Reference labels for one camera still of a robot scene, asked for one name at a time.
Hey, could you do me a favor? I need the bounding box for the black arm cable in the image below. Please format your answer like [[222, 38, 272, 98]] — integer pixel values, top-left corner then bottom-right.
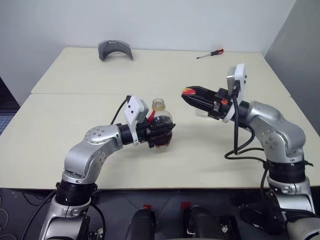
[[21, 94, 133, 240], [224, 84, 270, 201]]

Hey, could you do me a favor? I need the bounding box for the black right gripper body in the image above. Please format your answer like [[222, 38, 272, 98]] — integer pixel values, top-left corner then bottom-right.
[[208, 87, 235, 121]]

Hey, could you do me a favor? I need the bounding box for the dark rounded shape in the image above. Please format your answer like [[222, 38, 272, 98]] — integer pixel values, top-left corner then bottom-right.
[[124, 208, 157, 240], [183, 206, 241, 240]]

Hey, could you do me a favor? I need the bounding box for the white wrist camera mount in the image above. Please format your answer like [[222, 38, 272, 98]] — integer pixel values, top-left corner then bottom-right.
[[124, 95, 151, 147], [221, 63, 249, 124]]

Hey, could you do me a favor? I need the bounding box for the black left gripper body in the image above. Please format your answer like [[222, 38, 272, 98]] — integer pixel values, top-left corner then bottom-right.
[[136, 121, 156, 149]]

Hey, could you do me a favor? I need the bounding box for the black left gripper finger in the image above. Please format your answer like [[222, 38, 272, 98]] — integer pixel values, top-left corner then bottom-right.
[[149, 128, 174, 141], [151, 118, 176, 129]]

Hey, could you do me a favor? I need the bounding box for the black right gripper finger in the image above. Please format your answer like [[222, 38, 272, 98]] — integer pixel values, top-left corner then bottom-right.
[[186, 85, 219, 101], [183, 95, 216, 113]]

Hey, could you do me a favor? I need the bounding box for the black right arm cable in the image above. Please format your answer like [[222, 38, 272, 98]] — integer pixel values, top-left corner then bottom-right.
[[224, 84, 270, 201]]

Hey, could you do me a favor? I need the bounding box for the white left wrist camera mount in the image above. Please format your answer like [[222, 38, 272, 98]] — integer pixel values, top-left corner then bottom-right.
[[124, 95, 151, 147]]

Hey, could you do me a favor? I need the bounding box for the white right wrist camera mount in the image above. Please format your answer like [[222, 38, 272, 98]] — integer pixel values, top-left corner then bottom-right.
[[221, 63, 249, 124]]

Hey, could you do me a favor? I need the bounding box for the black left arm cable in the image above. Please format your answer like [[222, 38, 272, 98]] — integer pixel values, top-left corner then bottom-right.
[[21, 94, 133, 240]]

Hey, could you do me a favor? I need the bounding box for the grey curved plastic shell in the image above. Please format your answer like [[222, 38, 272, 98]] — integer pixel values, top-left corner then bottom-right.
[[97, 39, 135, 62]]

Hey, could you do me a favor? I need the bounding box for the clear cola bottle red label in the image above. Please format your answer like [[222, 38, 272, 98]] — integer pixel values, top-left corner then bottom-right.
[[147, 97, 176, 150]]

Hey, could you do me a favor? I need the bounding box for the screwdriver orange black handle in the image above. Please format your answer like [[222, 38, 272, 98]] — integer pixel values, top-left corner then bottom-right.
[[196, 47, 224, 60]]

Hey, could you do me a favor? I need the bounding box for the red yellow bottle cap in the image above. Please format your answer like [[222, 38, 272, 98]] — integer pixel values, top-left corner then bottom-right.
[[181, 86, 198, 99]]

